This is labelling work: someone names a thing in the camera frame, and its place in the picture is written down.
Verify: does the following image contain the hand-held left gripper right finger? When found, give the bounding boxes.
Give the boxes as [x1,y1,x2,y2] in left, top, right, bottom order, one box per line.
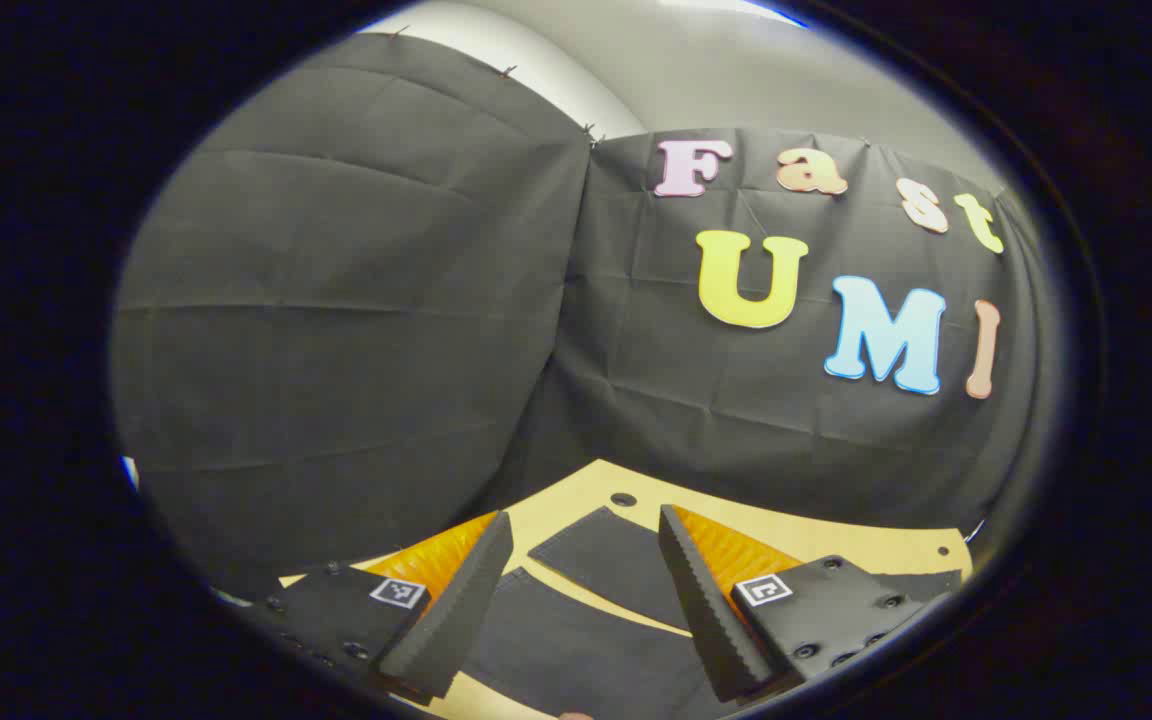
[658,504,957,704]

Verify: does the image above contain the dark grey jeans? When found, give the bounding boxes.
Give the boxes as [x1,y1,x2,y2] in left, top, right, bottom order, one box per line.
[456,505,965,720]

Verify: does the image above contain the black backdrop cloth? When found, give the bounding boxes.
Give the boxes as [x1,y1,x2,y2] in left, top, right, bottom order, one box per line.
[108,32,1042,601]

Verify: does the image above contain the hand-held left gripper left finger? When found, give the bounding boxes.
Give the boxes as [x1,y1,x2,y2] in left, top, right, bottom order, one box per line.
[236,510,515,701]

